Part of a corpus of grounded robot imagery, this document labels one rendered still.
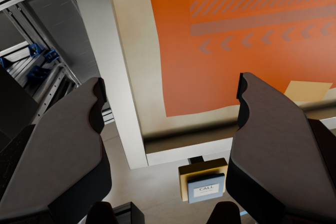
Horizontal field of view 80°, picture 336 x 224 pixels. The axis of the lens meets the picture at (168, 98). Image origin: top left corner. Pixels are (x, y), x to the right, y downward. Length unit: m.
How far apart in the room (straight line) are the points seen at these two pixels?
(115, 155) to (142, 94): 1.57
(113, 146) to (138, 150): 1.44
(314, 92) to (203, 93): 0.25
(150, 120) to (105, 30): 0.20
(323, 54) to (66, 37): 1.01
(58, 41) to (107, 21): 0.89
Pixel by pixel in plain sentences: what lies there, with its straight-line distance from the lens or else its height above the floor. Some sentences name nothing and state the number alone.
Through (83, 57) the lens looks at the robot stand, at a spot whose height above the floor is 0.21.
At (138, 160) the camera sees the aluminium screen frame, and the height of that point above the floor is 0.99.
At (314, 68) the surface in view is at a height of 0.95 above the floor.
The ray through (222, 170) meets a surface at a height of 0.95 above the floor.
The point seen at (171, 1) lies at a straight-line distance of 0.31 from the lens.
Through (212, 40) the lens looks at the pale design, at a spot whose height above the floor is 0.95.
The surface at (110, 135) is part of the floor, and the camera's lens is 1.74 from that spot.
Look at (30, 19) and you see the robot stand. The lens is 1.14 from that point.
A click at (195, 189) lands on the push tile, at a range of 0.59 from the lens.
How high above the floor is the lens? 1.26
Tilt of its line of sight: 55 degrees down
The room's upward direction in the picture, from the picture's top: 163 degrees clockwise
